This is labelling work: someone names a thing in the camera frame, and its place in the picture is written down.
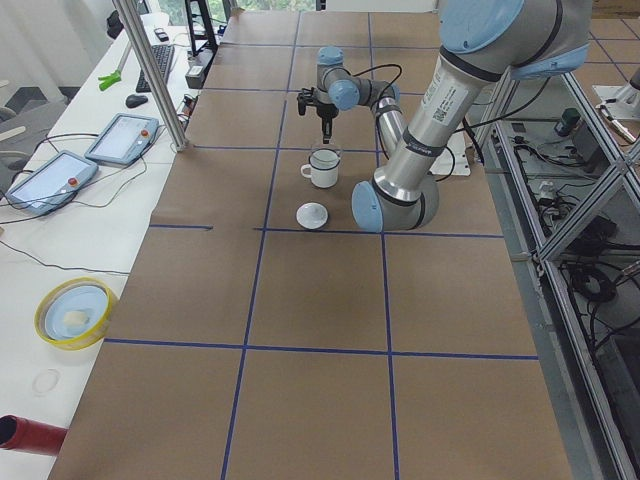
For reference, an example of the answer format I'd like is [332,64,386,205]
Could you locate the black computer mouse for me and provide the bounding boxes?
[125,94,149,109]

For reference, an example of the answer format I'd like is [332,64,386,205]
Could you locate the far grey teach pendant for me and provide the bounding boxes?
[84,113,159,166]

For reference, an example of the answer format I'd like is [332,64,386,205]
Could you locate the aluminium frame post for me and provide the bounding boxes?
[113,0,188,152]

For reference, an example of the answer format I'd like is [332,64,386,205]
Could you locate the red cylinder tube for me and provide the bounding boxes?
[1,415,68,456]

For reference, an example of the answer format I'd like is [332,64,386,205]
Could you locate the aluminium side frame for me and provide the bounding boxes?
[481,74,639,479]

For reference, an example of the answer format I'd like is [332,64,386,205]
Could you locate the clear glass funnel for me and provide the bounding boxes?
[309,142,342,169]

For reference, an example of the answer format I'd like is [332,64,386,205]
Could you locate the white enamel mug blue rim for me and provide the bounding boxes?
[300,160,340,189]

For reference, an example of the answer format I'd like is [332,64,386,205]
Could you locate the green handled tool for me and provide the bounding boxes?
[98,41,132,91]

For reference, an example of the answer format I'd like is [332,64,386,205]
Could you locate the white ceramic lid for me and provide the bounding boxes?
[296,202,329,230]

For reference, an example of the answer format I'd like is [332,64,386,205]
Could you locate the clear tape ring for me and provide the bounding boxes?
[32,369,62,396]

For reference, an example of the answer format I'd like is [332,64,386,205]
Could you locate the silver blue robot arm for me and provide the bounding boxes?
[297,0,592,233]

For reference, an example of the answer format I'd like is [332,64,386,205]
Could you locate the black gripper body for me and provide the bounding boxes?
[309,87,336,120]

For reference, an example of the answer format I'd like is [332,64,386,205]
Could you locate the grey teach pendant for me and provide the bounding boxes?
[84,113,159,166]
[6,150,98,215]

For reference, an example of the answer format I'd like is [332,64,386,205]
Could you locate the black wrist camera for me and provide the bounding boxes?
[297,88,315,116]

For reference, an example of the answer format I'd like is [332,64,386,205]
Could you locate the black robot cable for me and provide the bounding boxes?
[349,63,404,101]

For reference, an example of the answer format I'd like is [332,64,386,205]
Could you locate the near grey teach pendant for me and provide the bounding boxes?
[6,150,98,215]

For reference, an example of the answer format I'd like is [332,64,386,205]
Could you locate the light blue plate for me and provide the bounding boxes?
[44,285,109,340]

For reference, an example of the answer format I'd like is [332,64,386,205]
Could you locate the black keyboard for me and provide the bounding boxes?
[135,44,176,94]

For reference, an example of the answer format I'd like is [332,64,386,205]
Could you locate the yellow tape roll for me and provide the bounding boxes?
[34,277,119,351]

